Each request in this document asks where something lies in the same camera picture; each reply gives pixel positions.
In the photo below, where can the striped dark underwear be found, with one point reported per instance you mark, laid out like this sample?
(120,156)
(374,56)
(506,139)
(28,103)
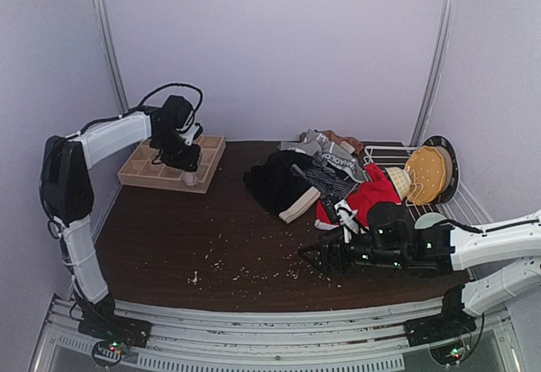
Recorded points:
(331,187)

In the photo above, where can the red underwear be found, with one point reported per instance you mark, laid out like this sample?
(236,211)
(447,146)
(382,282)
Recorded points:
(378,189)

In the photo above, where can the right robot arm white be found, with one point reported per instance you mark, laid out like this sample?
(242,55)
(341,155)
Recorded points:
(433,246)

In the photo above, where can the white bowl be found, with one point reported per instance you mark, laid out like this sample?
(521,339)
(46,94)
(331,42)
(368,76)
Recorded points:
(428,220)

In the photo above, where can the white wire dish rack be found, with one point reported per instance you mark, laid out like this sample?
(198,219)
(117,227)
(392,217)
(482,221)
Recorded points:
(463,207)

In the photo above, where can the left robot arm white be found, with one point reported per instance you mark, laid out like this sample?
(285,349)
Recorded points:
(65,188)

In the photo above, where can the metal frame post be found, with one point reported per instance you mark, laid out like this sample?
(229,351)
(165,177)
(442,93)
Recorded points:
(109,49)
(435,71)

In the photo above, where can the tan beige underwear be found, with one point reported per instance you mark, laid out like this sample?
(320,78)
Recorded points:
(350,144)

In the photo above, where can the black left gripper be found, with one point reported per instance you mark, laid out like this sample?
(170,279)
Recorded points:
(183,161)

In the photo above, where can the cream checkered bowl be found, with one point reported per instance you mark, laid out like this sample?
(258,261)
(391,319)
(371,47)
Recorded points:
(405,187)

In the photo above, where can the grey lettered underwear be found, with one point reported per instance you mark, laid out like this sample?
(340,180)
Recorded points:
(315,144)

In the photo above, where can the pink and white underwear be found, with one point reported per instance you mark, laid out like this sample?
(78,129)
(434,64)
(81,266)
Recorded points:
(190,179)

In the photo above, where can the left metal frame post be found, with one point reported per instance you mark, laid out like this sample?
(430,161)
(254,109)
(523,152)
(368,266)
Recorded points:
(109,49)

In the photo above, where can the yellow dotted plate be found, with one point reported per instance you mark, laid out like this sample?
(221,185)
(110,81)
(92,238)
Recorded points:
(426,166)

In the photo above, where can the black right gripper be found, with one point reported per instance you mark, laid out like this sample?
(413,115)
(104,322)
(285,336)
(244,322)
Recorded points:
(342,255)

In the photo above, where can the black underwear white waistband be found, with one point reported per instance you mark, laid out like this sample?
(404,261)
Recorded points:
(280,190)

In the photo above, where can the dark round plate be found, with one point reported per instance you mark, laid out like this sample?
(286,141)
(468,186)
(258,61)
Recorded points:
(452,171)

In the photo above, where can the right metal frame post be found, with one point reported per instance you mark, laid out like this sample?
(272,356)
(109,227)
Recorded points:
(435,71)

